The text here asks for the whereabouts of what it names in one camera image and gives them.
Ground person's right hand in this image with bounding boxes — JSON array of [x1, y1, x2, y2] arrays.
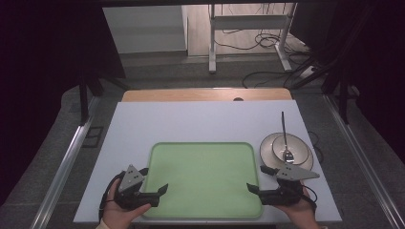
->
[[274, 186, 318, 229]]

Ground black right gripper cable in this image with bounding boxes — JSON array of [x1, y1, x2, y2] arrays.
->
[[301, 184, 319, 205]]

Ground green tray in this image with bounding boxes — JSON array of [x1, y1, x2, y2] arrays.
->
[[141, 141, 265, 220]]

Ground white desk frame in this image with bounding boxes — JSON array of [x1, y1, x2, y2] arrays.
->
[[207, 3, 299, 74]]

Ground white cabinet panel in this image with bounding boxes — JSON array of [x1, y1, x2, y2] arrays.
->
[[101, 5, 189, 55]]

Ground person's left hand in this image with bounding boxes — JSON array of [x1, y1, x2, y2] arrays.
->
[[101, 177, 153, 229]]

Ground metal spoon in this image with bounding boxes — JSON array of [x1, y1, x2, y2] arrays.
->
[[280, 111, 296, 165]]

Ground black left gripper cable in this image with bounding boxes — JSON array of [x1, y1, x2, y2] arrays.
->
[[98, 171, 126, 221]]

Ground black floor cables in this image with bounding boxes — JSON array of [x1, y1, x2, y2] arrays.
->
[[212, 28, 314, 90]]

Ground metal floor rail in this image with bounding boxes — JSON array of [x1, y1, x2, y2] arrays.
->
[[29, 94, 100, 229], [322, 94, 405, 229]]

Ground white bowl with dark rim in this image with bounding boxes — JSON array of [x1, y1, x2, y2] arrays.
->
[[271, 135, 310, 167]]

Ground white table board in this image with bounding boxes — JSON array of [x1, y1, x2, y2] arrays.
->
[[73, 99, 343, 224]]

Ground dark floor hatch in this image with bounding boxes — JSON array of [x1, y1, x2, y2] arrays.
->
[[81, 126, 105, 149]]

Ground black cable beside table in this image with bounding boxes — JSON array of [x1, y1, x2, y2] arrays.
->
[[307, 130, 325, 165]]

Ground wooden table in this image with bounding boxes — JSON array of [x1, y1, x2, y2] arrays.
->
[[120, 88, 293, 103]]

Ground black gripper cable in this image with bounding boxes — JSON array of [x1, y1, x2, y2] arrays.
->
[[98, 171, 126, 221], [301, 184, 319, 205]]

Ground black stand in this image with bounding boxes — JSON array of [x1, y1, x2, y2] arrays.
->
[[76, 71, 132, 126], [288, 47, 362, 126]]

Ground white power strip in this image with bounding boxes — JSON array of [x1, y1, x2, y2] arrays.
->
[[298, 64, 317, 80]]

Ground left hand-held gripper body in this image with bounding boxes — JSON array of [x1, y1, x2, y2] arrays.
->
[[114, 164, 160, 211]]

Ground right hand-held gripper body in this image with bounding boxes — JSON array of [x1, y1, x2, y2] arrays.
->
[[259, 162, 321, 207]]

